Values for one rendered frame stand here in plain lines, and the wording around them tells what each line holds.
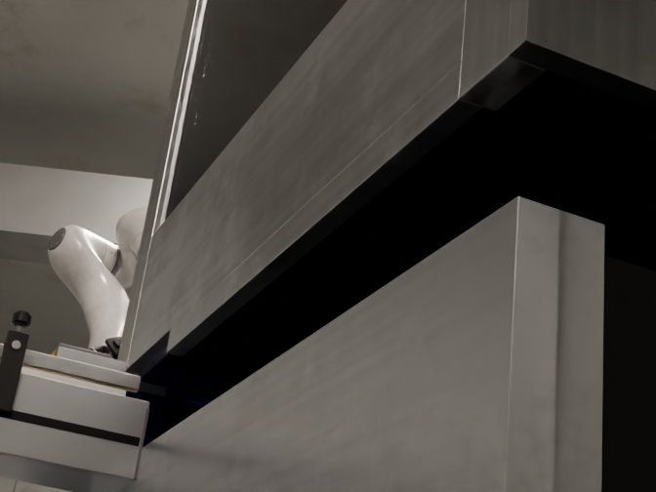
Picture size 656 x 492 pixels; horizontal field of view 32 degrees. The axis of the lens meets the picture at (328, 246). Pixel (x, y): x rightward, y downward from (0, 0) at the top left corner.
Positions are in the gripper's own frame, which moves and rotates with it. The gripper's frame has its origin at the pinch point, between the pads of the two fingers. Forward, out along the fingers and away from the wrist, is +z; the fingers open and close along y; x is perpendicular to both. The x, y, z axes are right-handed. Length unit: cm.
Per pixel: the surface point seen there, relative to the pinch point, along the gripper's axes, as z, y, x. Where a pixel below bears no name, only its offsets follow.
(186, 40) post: 15, -56, 17
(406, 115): 79, -94, -45
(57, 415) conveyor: 61, -36, -30
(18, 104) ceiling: -264, 165, 261
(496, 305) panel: 94, -96, -63
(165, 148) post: 24, -47, 3
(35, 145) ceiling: -296, 193, 262
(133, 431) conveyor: 54, -38, -35
